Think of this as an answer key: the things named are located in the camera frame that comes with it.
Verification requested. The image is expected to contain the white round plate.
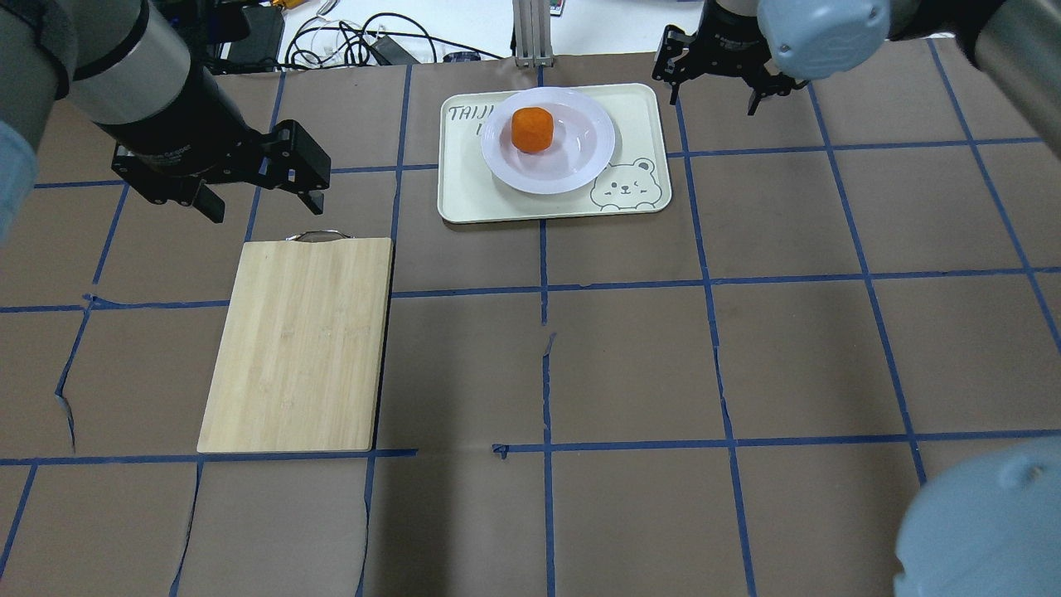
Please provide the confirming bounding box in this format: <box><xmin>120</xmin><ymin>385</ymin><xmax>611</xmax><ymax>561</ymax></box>
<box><xmin>479</xmin><ymin>87</ymin><xmax>618</xmax><ymax>194</ymax></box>

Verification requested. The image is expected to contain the cream bear tray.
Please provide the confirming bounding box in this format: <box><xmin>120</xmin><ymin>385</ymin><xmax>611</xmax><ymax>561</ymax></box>
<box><xmin>437</xmin><ymin>83</ymin><xmax>673</xmax><ymax>224</ymax></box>

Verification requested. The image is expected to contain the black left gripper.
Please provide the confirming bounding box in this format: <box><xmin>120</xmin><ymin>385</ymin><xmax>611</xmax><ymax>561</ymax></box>
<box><xmin>110</xmin><ymin>119</ymin><xmax>332</xmax><ymax>224</ymax></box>

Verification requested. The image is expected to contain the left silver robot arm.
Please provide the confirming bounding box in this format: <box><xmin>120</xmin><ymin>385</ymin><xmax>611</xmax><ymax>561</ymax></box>
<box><xmin>1</xmin><ymin>1</ymin><xmax>332</xmax><ymax>238</ymax></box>

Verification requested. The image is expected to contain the aluminium frame post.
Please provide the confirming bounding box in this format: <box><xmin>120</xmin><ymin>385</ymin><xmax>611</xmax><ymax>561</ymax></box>
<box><xmin>512</xmin><ymin>0</ymin><xmax>555</xmax><ymax>68</ymax></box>

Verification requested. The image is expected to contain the wooden cutting board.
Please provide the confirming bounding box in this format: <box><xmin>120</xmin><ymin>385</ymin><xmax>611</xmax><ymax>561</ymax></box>
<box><xmin>196</xmin><ymin>238</ymin><xmax>394</xmax><ymax>454</ymax></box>

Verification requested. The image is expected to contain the black power adapter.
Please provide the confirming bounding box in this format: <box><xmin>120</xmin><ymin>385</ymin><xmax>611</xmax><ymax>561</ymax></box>
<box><xmin>368</xmin><ymin>36</ymin><xmax>420</xmax><ymax>66</ymax></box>

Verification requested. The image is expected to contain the orange fruit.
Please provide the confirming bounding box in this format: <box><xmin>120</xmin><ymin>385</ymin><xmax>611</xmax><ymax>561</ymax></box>
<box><xmin>511</xmin><ymin>106</ymin><xmax>555</xmax><ymax>154</ymax></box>

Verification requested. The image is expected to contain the black flat power brick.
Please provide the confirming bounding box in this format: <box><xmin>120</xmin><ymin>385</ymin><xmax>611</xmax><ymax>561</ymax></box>
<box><xmin>222</xmin><ymin>4</ymin><xmax>284</xmax><ymax>73</ymax></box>

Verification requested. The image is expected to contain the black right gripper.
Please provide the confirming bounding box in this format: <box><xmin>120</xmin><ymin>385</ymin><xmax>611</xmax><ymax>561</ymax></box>
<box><xmin>653</xmin><ymin>17</ymin><xmax>810</xmax><ymax>117</ymax></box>

